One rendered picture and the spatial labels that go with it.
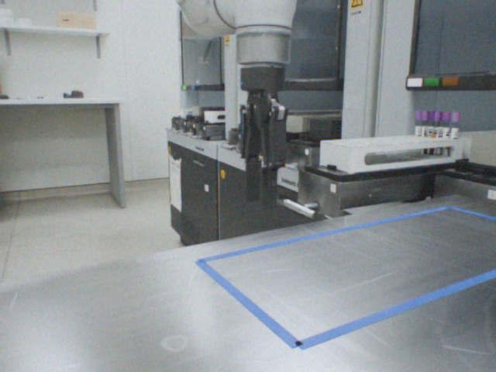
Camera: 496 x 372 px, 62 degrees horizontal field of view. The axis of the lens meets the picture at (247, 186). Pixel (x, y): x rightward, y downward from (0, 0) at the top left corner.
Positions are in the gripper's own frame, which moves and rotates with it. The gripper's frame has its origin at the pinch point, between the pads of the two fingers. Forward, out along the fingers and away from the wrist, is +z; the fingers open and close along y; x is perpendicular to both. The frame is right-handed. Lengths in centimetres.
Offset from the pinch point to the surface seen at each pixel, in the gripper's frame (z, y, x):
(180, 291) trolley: -1.7, -36.2, 25.4
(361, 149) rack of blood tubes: -6.5, -4.9, -17.8
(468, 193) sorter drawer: 0.8, -15.9, -33.0
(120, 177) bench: 52, 284, -19
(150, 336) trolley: -1.7, -40.9, 28.6
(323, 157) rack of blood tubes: -3.9, 3.4, -15.6
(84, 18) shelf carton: -77, 324, -4
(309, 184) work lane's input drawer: 1.1, 2.6, -12.1
